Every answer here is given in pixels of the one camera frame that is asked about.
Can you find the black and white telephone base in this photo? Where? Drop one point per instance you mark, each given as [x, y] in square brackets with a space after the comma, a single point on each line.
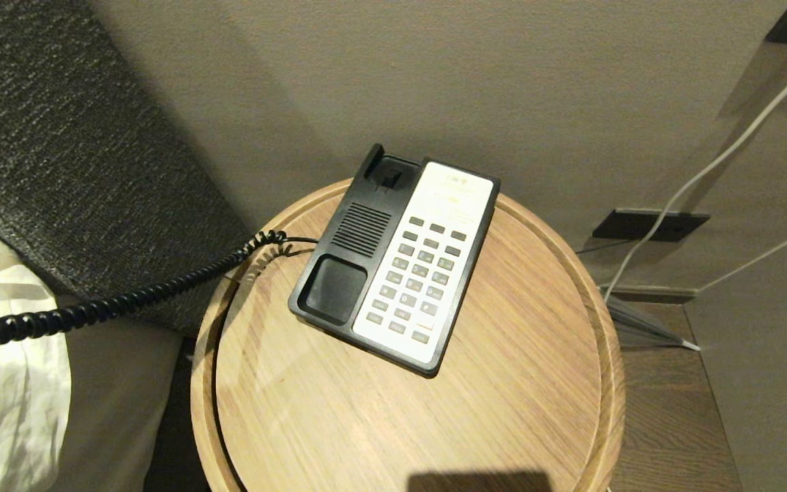
[339, 287]

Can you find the round wooden side table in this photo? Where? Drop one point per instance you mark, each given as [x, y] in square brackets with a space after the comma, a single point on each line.
[475, 383]

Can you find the beige mattress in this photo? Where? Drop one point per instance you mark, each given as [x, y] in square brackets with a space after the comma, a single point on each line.
[117, 403]

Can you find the dark upholstered headboard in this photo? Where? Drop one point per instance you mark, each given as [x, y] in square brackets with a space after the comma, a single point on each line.
[72, 157]

